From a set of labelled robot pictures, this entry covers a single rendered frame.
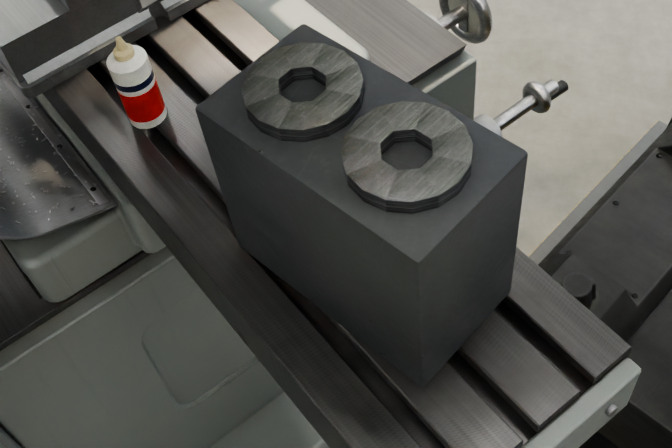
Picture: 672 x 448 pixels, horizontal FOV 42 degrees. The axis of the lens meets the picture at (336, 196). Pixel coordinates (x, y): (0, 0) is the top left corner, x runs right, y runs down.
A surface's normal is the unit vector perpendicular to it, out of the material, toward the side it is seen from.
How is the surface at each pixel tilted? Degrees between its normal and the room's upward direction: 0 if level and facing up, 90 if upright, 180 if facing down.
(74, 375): 90
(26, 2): 0
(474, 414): 0
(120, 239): 90
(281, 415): 0
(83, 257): 90
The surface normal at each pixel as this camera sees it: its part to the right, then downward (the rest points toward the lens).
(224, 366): 0.61, 0.59
